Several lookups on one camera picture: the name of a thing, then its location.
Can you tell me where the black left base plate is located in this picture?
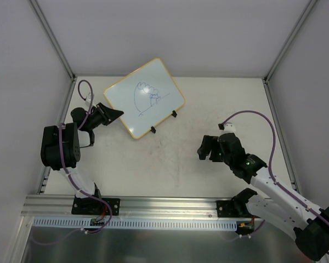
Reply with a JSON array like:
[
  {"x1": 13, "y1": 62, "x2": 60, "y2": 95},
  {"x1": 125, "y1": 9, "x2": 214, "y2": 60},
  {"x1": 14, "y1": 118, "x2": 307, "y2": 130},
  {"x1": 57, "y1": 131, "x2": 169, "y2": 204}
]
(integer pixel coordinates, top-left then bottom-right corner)
[{"x1": 71, "y1": 197, "x2": 121, "y2": 216}]

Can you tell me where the aluminium frame post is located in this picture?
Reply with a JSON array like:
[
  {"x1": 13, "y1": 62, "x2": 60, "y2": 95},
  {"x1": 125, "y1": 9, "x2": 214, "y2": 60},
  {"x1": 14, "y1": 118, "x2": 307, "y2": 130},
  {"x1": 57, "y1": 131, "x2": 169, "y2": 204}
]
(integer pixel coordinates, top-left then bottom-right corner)
[
  {"x1": 28, "y1": 0, "x2": 75, "y2": 80},
  {"x1": 264, "y1": 0, "x2": 319, "y2": 83}
]

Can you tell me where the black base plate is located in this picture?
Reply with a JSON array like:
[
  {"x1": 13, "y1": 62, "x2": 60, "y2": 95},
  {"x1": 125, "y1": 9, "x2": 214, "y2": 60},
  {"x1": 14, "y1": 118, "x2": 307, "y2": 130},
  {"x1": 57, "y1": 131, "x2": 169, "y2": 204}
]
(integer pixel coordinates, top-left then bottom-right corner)
[
  {"x1": 215, "y1": 199, "x2": 254, "y2": 218},
  {"x1": 71, "y1": 197, "x2": 121, "y2": 216}
]

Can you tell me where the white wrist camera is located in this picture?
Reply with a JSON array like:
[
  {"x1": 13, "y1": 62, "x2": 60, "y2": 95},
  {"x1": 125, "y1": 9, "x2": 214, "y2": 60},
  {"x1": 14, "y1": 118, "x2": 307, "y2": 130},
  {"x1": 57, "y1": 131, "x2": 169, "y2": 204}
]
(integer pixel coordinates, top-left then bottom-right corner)
[
  {"x1": 218, "y1": 122, "x2": 236, "y2": 135},
  {"x1": 85, "y1": 93, "x2": 94, "y2": 106}
]

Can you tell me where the left aluminium frame post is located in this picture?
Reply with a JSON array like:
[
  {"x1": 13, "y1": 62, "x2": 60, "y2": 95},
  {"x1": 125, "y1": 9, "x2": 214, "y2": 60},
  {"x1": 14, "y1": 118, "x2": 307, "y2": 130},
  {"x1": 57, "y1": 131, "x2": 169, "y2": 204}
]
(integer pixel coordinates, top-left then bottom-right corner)
[{"x1": 28, "y1": 0, "x2": 75, "y2": 80}]

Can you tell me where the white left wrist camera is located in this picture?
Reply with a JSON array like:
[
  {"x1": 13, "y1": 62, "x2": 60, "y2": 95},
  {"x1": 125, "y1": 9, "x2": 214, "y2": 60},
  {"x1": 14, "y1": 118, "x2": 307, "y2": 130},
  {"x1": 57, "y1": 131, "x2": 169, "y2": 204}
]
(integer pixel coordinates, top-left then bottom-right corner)
[{"x1": 85, "y1": 93, "x2": 94, "y2": 106}]

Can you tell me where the aluminium mounting rail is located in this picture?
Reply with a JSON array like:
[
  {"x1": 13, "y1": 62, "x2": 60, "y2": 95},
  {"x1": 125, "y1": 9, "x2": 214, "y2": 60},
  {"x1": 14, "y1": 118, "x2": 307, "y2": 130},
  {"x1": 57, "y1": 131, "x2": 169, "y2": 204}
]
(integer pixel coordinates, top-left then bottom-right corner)
[{"x1": 21, "y1": 195, "x2": 219, "y2": 220}]

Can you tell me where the right aluminium frame post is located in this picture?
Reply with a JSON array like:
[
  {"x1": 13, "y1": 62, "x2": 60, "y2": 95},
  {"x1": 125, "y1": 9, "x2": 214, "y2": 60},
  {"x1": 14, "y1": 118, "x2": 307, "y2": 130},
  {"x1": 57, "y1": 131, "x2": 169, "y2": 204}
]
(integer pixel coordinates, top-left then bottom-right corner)
[{"x1": 264, "y1": 0, "x2": 319, "y2": 83}]

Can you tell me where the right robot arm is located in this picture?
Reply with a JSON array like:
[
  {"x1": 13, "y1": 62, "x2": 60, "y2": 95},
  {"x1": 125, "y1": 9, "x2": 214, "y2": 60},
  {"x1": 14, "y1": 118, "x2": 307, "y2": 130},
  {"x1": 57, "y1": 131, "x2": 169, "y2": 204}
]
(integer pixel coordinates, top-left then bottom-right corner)
[{"x1": 197, "y1": 133, "x2": 329, "y2": 262}]

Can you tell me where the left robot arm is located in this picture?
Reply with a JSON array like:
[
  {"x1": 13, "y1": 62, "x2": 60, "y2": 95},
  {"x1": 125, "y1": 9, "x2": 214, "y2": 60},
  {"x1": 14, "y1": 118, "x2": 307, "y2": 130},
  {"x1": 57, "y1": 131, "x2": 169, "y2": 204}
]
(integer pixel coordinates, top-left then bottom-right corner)
[{"x1": 41, "y1": 103, "x2": 124, "y2": 214}]

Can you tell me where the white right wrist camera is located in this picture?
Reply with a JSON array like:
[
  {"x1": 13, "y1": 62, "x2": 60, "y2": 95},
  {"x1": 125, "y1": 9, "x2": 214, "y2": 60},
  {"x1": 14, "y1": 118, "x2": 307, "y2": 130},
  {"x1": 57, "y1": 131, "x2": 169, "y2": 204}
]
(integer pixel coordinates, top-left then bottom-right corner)
[{"x1": 218, "y1": 122, "x2": 236, "y2": 135}]

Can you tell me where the black right easel foot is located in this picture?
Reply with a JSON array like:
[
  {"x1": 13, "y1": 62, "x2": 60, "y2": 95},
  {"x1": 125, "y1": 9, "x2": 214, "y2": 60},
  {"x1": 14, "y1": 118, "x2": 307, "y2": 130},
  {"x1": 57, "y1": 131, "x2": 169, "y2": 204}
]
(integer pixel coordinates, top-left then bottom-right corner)
[{"x1": 172, "y1": 110, "x2": 178, "y2": 118}]

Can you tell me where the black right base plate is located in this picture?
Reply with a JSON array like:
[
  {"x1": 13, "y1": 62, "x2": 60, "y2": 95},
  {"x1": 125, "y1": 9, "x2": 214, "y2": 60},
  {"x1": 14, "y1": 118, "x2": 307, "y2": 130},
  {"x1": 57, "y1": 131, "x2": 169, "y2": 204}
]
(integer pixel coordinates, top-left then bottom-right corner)
[{"x1": 215, "y1": 199, "x2": 254, "y2": 218}]

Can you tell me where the white slotted cable duct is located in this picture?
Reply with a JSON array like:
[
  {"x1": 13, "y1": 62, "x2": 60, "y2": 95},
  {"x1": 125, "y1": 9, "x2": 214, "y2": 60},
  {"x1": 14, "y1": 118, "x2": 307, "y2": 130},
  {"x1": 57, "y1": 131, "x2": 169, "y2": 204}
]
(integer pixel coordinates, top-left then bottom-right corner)
[{"x1": 32, "y1": 217, "x2": 237, "y2": 232}]

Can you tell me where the yellow framed whiteboard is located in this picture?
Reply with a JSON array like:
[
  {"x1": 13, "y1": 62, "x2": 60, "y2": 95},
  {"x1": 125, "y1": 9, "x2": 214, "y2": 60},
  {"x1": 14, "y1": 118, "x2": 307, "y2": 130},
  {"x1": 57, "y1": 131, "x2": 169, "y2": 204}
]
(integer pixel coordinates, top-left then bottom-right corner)
[{"x1": 104, "y1": 58, "x2": 185, "y2": 139}]

